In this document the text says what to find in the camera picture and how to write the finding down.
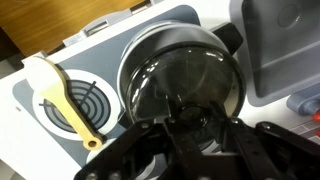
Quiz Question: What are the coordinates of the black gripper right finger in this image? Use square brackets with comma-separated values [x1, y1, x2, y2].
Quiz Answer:
[209, 100, 320, 180]

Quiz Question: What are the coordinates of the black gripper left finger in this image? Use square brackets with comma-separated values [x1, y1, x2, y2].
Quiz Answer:
[71, 95, 214, 180]

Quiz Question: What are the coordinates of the grey toy pot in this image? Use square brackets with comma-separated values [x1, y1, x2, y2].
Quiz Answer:
[116, 19, 245, 128]

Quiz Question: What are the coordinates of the grey stove knob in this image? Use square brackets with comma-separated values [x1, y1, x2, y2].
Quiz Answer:
[21, 49, 48, 65]
[109, 8, 133, 24]
[62, 31, 84, 48]

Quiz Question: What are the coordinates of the light wooden spoon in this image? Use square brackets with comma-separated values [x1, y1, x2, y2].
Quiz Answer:
[23, 55, 105, 152]

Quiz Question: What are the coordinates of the grey sink basin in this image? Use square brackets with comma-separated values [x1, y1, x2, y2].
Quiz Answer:
[229, 0, 320, 108]

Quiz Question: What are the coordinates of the white black toy kitchen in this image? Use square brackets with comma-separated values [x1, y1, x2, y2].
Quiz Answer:
[0, 0, 320, 180]

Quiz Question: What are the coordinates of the white oven door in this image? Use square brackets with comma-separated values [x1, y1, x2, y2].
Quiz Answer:
[81, 0, 152, 36]

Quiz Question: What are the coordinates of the low wooden table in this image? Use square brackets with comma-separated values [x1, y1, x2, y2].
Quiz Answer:
[0, 0, 148, 58]

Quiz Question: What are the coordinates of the red tap handle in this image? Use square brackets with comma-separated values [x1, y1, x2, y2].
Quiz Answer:
[311, 110, 320, 139]

